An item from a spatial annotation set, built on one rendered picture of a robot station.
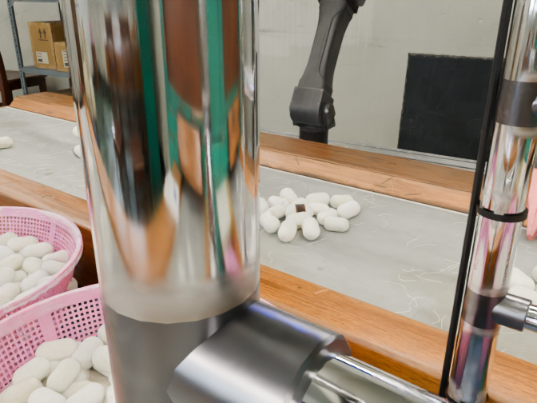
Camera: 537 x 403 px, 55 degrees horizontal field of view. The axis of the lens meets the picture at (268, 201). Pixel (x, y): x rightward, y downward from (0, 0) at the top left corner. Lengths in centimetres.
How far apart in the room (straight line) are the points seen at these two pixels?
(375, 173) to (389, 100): 196
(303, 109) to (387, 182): 35
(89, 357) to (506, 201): 33
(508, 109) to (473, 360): 15
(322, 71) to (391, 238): 53
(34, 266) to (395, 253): 39
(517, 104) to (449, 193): 47
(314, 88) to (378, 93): 169
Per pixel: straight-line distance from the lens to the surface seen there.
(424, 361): 40
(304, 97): 106
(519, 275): 55
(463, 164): 119
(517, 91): 28
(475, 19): 260
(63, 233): 63
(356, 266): 56
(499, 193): 29
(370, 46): 273
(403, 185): 76
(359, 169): 79
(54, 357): 47
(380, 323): 43
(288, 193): 69
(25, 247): 64
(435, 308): 51
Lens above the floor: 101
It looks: 22 degrees down
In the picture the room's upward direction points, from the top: straight up
